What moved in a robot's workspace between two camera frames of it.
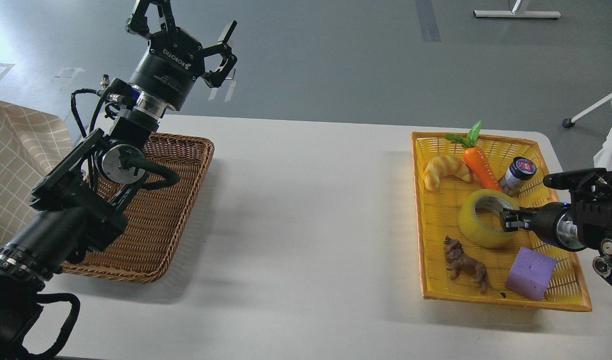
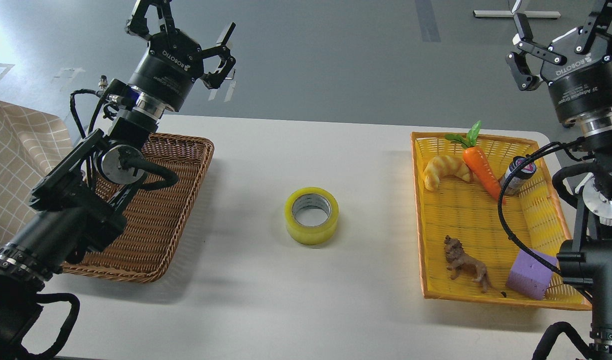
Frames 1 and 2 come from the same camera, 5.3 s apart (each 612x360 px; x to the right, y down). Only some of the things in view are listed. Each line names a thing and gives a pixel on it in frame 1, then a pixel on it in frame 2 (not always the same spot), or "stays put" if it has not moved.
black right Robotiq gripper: (554, 223) → (592, 76)
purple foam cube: (530, 274) stays put
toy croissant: (440, 166) stays put
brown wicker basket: (157, 218) stays put
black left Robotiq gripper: (167, 69) stays put
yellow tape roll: (475, 231) → (311, 216)
